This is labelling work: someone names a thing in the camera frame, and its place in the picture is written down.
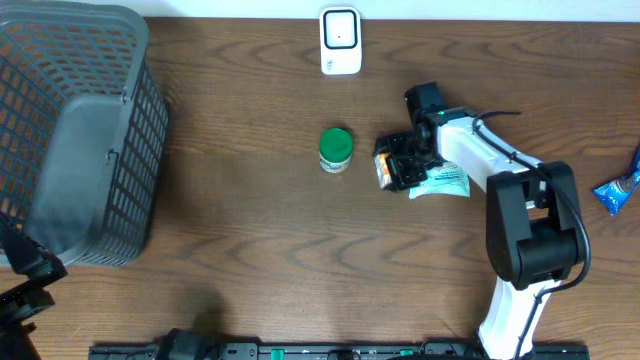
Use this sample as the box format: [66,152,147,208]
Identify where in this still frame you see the orange small packet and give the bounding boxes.
[374,153,392,189]

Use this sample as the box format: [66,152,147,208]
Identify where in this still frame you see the mint green wipes pack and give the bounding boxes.
[409,162,470,199]

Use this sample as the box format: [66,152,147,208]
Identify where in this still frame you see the green lid jar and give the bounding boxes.
[319,128,354,173]

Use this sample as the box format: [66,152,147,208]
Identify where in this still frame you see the blue Oreo cookie pack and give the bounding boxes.
[593,151,639,216]

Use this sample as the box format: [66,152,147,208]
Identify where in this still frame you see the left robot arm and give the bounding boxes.
[1,213,67,360]

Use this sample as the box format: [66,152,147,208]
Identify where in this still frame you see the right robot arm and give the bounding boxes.
[373,82,591,359]

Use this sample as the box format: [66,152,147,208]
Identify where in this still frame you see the grey plastic mesh basket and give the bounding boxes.
[1,1,169,267]

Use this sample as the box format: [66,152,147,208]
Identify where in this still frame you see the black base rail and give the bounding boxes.
[88,327,591,360]

